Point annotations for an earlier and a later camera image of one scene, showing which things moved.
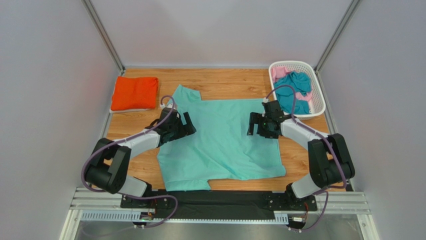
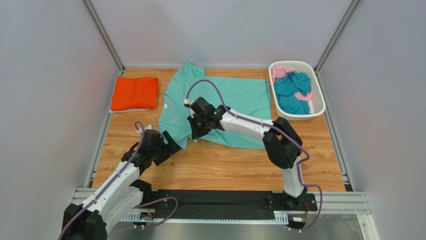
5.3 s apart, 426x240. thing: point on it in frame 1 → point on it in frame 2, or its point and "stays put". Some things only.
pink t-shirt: (277, 72) stays put
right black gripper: (260, 124) → (198, 126)
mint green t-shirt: (220, 149) → (247, 97)
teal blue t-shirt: (302, 84) stays put
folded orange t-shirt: (134, 93) stays put
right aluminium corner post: (353, 5) stays put
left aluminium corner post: (105, 35) stays put
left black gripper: (185, 129) → (172, 147)
